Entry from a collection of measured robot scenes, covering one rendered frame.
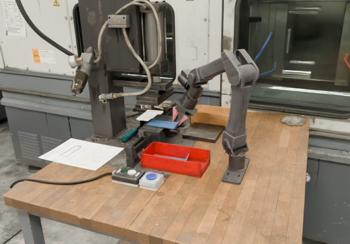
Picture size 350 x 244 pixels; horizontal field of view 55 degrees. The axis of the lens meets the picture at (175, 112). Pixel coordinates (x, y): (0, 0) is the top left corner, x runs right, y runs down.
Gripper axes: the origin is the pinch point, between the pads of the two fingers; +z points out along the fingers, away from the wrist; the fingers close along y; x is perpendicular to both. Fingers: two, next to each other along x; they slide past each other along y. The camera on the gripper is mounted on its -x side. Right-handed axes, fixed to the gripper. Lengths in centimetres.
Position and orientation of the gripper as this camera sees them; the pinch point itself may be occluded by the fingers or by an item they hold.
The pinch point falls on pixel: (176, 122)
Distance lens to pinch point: 148.3
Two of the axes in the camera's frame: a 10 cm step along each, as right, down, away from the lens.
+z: -4.4, 7.7, 4.6
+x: -3.7, 3.1, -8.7
